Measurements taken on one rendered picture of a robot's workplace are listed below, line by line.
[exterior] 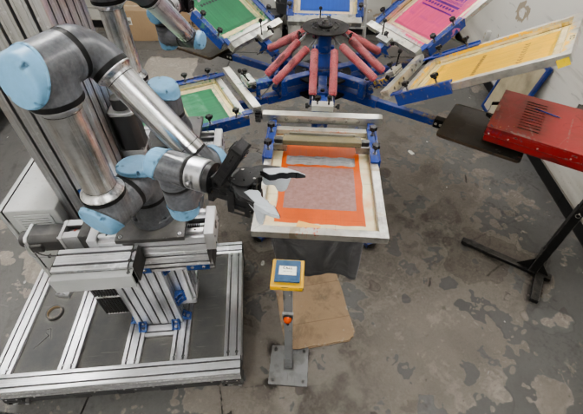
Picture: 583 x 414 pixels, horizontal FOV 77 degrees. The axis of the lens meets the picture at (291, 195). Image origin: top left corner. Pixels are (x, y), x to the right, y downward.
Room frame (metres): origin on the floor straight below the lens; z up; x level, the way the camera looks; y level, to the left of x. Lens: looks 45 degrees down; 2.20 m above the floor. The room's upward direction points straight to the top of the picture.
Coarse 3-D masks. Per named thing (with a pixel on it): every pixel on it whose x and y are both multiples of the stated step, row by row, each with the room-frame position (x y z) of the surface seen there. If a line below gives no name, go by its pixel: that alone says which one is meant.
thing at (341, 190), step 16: (320, 176) 1.39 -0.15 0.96; (336, 176) 1.39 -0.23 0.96; (352, 176) 1.39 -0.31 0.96; (320, 192) 1.27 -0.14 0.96; (336, 192) 1.27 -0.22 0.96; (352, 192) 1.27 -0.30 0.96; (320, 208) 1.17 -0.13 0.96; (336, 208) 1.17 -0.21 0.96; (352, 208) 1.17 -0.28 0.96; (320, 224) 1.07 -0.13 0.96; (336, 224) 1.07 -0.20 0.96; (352, 224) 1.07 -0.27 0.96
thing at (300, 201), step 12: (300, 168) 1.45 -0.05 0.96; (312, 168) 1.45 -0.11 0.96; (300, 180) 1.36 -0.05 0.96; (312, 180) 1.36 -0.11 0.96; (288, 192) 1.27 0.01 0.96; (300, 192) 1.27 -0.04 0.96; (312, 192) 1.27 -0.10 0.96; (288, 204) 1.19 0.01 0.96; (300, 204) 1.19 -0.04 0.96; (312, 204) 1.19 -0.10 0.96; (288, 216) 1.12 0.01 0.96; (300, 216) 1.12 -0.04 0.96; (312, 216) 1.12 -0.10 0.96
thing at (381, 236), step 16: (288, 128) 1.75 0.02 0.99; (304, 128) 1.75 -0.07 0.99; (320, 128) 1.75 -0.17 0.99; (336, 128) 1.75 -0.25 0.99; (352, 128) 1.75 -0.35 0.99; (384, 208) 1.13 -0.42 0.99; (256, 224) 1.04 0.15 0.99; (384, 224) 1.04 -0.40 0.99; (336, 240) 0.98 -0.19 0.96; (352, 240) 0.97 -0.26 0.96; (368, 240) 0.97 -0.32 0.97; (384, 240) 0.96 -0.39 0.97
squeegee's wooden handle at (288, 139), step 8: (288, 136) 1.59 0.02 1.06; (296, 136) 1.59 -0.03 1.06; (304, 136) 1.59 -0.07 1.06; (312, 136) 1.59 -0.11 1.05; (320, 136) 1.59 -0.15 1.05; (328, 136) 1.59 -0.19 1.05; (336, 136) 1.59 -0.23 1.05; (288, 144) 1.54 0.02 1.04; (296, 144) 1.54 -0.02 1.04; (304, 144) 1.54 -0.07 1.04; (312, 144) 1.53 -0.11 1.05; (320, 144) 1.53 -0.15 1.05; (328, 144) 1.53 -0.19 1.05; (336, 144) 1.53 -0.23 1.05; (344, 144) 1.52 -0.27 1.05; (352, 144) 1.52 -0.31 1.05; (360, 144) 1.52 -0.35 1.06
